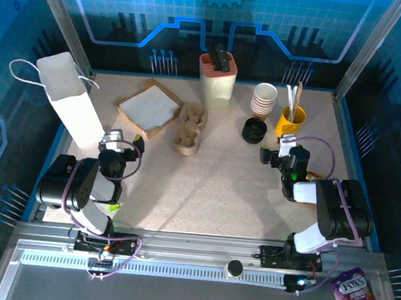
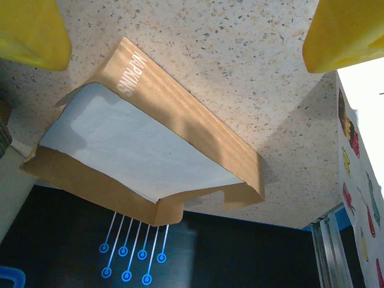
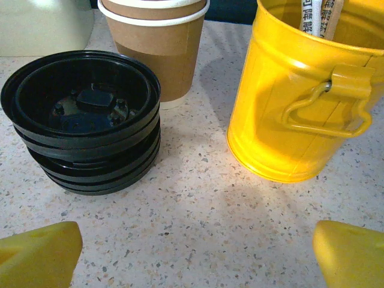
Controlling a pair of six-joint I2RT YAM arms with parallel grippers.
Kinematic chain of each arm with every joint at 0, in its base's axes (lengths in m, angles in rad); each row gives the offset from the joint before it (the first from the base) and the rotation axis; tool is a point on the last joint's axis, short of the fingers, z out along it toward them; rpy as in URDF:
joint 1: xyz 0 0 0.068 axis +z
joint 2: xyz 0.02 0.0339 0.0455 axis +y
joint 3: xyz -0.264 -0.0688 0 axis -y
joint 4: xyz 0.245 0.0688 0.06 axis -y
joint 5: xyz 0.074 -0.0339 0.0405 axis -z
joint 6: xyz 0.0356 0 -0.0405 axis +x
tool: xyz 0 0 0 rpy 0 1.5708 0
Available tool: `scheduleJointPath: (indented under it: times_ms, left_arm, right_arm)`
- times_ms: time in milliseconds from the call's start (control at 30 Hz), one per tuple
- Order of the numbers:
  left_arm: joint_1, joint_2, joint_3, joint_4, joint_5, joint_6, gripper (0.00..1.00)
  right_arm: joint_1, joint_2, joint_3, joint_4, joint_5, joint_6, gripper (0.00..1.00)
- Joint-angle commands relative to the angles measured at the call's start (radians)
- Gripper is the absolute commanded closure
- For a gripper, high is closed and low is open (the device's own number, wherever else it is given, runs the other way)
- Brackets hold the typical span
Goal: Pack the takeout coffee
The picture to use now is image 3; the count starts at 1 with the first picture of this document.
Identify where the kraft wrapped stirrer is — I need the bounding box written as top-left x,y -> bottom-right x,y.
319,0 -> 344,40

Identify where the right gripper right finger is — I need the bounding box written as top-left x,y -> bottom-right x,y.
312,220 -> 384,288

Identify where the cream knife block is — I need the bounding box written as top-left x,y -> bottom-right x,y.
0,0 -> 95,57

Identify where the white wrapped straw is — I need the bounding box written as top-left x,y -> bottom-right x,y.
299,0 -> 323,38

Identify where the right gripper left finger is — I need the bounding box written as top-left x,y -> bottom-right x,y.
0,221 -> 83,288

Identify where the black cup lid stack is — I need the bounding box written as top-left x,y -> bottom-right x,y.
0,50 -> 162,196

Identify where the yellow metal bucket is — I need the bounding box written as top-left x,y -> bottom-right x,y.
227,0 -> 384,184

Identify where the brown paper cup stack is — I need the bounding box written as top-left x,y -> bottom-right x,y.
98,0 -> 210,110

